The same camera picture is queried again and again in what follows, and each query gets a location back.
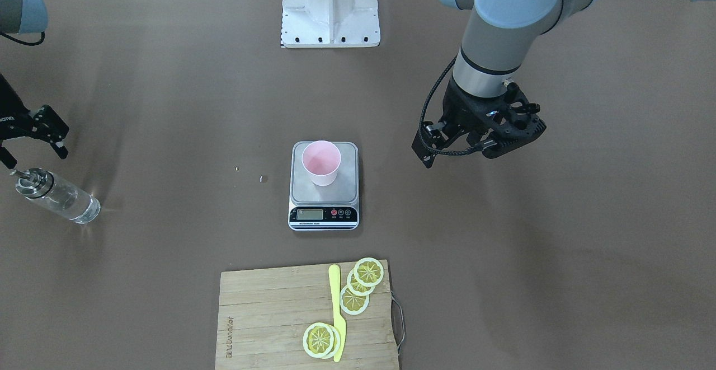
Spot pink plastic cup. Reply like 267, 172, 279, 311
301, 140, 342, 186

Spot glass sauce bottle metal spout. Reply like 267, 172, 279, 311
10, 168, 101, 224

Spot bamboo cutting board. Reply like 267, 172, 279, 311
215, 260, 401, 369

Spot yellow plastic knife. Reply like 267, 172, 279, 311
329, 264, 347, 363

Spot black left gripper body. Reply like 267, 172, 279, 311
441, 77, 507, 142

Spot lemon slice middle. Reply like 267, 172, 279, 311
347, 269, 375, 296

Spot digital kitchen scale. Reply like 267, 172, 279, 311
288, 140, 360, 231

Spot lemon slice lower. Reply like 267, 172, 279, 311
338, 286, 369, 316

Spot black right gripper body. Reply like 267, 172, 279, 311
1, 74, 35, 141

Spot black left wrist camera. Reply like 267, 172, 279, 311
478, 82, 547, 159

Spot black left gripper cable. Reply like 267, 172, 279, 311
419, 57, 497, 157

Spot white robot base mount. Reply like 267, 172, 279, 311
280, 0, 381, 49

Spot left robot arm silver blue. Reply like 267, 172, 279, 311
412, 0, 713, 168

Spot lemon slice behind front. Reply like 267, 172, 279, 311
321, 324, 342, 359

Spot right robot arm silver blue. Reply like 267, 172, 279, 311
1, 0, 69, 159

